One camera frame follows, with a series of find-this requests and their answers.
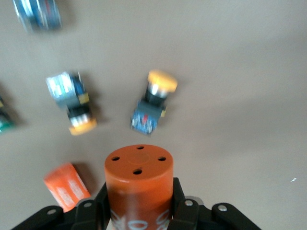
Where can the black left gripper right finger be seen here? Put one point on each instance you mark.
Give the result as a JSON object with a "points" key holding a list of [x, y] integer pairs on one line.
{"points": [[192, 215]]}

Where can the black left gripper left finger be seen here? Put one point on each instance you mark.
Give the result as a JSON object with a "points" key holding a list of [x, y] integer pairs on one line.
{"points": [[84, 215]]}

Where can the orange cylinder with white print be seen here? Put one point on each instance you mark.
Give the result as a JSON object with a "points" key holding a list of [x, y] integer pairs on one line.
{"points": [[139, 182], [64, 187]]}

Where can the yellow mushroom push button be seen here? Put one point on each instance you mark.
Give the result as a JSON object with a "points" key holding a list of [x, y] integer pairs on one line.
{"points": [[72, 100], [153, 105]]}

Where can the green push button switch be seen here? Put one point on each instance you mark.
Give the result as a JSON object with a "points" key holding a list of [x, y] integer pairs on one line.
{"points": [[4, 117], [38, 14]]}

